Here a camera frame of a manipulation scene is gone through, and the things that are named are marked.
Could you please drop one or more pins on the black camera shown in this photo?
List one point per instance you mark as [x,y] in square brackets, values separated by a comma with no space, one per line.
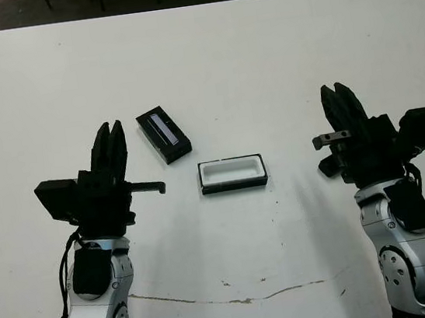
[328,169]

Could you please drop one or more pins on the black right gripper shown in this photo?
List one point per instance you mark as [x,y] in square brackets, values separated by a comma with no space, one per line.
[372,153]

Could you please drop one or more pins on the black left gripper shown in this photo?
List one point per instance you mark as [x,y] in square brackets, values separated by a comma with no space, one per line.
[101,205]

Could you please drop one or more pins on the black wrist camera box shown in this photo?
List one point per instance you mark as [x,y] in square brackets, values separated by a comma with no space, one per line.
[57,199]
[421,125]

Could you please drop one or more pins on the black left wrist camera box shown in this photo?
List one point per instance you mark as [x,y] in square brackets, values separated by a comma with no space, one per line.
[57,199]

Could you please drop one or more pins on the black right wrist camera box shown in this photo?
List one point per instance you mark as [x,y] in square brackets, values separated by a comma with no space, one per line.
[421,125]

